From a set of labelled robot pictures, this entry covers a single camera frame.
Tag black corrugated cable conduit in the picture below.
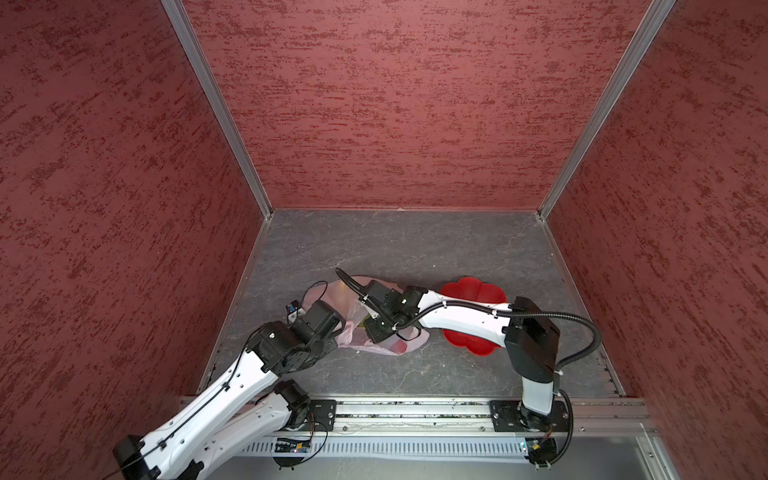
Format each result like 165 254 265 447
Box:
334 267 603 466

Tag pink plastic bag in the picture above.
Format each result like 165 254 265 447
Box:
301 280 430 356

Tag red flower-shaped plastic bowl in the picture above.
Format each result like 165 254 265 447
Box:
439 276 508 358

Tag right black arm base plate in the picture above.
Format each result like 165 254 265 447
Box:
489 400 571 434

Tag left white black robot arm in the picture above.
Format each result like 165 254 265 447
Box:
113 301 345 479

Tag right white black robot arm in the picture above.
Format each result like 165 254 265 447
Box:
354 280 560 432

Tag aluminium corner post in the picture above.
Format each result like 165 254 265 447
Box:
538 0 676 223
161 0 274 221

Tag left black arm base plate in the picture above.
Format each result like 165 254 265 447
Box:
293 399 338 432

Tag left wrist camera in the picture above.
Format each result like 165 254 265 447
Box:
286 300 306 324

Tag right aluminium corner post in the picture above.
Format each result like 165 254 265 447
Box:
538 0 676 223

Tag left aluminium corner post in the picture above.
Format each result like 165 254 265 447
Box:
161 0 274 221

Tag aluminium mounting rail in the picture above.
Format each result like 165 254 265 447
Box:
315 396 658 437

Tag perforated metal cable tray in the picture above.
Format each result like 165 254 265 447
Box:
239 436 528 462

